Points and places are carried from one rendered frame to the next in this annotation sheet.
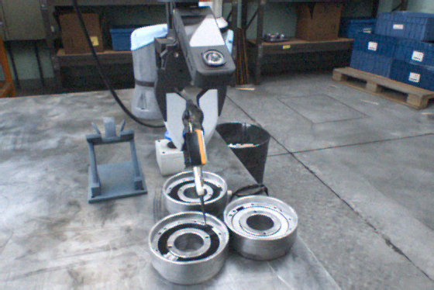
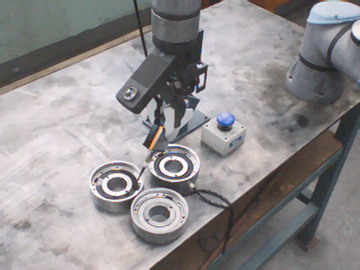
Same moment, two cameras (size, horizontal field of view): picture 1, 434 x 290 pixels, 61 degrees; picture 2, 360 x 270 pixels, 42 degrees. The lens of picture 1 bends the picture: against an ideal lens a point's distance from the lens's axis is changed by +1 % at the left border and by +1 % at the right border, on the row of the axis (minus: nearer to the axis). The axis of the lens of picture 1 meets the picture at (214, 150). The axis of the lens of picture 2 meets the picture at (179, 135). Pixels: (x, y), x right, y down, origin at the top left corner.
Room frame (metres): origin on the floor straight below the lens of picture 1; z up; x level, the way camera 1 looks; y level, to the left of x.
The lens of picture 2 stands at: (0.17, -0.54, 1.51)
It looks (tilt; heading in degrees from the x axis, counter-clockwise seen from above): 42 degrees down; 59
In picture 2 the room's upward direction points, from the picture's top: 4 degrees clockwise
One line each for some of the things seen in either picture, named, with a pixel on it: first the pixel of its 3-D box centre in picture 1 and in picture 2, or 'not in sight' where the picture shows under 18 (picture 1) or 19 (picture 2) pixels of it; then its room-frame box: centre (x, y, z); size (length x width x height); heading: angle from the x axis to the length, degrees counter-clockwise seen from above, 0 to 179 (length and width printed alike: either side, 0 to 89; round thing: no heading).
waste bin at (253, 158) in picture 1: (235, 170); not in sight; (1.70, -0.11, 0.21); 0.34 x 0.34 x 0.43
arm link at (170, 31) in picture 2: not in sight; (173, 22); (0.49, 0.04, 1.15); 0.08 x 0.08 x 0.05
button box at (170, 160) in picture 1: (175, 153); (225, 132); (0.66, 0.08, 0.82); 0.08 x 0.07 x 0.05; 17
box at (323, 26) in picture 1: (316, 20); not in sight; (4.65, -1.24, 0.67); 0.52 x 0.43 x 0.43; 107
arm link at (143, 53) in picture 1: (156, 51); (332, 31); (0.99, 0.15, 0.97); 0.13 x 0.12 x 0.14; 89
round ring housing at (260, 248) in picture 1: (260, 226); (159, 216); (0.42, -0.07, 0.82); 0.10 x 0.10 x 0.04
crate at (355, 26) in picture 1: (359, 27); not in sight; (4.84, -1.84, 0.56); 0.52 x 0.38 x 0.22; 104
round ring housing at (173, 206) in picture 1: (195, 196); (173, 169); (0.50, 0.03, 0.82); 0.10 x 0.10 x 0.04
